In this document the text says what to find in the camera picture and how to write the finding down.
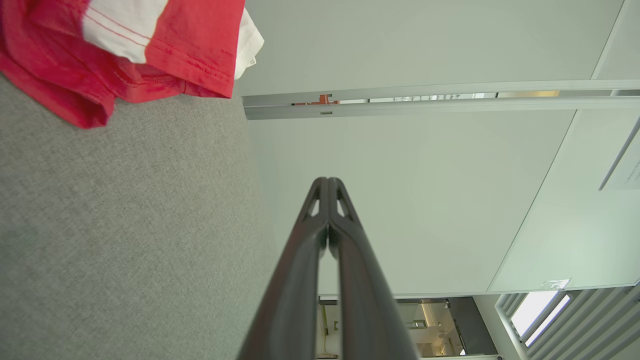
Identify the bright ceiling light fixture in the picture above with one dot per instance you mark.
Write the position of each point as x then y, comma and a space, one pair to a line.
537, 310

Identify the red shorts with white hems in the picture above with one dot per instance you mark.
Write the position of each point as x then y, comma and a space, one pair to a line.
50, 65

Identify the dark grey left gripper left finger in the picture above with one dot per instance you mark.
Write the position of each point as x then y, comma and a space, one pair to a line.
290, 310

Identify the small white wall sticker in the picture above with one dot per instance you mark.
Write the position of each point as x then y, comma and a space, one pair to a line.
555, 284

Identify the red white basketball jersey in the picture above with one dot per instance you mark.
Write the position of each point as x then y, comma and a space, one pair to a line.
200, 35

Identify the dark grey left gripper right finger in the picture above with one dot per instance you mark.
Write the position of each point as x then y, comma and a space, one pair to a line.
370, 320

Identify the white slatted ceiling panel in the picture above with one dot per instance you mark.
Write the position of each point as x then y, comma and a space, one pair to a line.
600, 330

